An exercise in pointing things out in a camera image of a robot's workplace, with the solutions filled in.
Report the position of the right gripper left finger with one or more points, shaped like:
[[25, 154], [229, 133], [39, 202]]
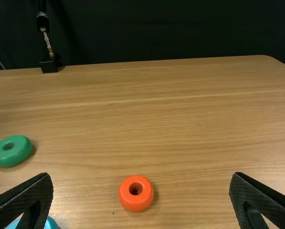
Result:
[[9, 207]]

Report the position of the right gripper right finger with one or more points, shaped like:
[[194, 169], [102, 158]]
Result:
[[266, 202]]

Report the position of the black clamp stand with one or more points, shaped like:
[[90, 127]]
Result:
[[48, 66]]

